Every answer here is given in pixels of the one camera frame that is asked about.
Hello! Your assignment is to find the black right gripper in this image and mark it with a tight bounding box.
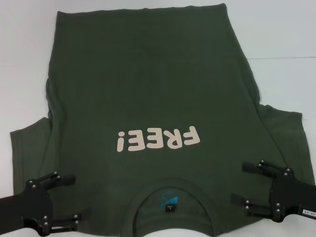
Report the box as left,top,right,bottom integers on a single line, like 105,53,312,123
230,160,306,221

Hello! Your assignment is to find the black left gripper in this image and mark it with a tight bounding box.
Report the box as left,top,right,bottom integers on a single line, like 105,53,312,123
22,171,87,231

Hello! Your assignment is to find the dark green FREE t-shirt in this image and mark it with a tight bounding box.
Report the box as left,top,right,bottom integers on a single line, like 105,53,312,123
9,2,309,237

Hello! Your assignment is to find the white number sticker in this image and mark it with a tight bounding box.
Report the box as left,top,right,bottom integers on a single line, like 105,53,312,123
301,208,316,218

